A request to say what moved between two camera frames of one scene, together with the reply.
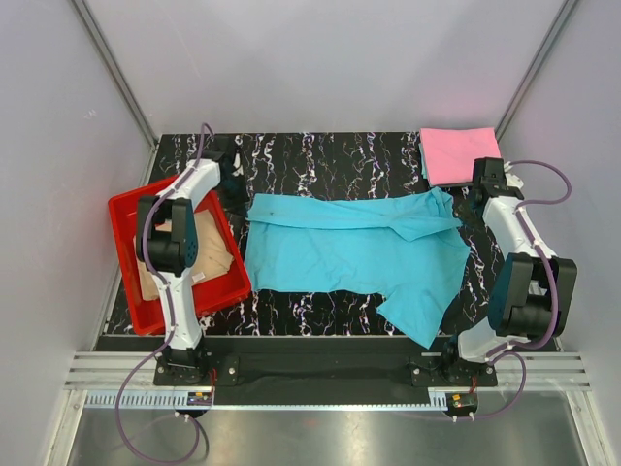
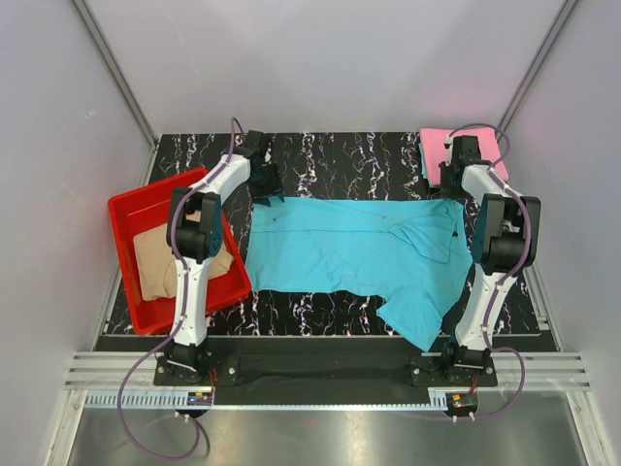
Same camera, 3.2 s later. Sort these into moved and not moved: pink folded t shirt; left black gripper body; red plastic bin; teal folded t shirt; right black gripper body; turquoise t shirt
Moved: right black gripper body; left black gripper body
Not moved: turquoise t shirt; teal folded t shirt; red plastic bin; pink folded t shirt
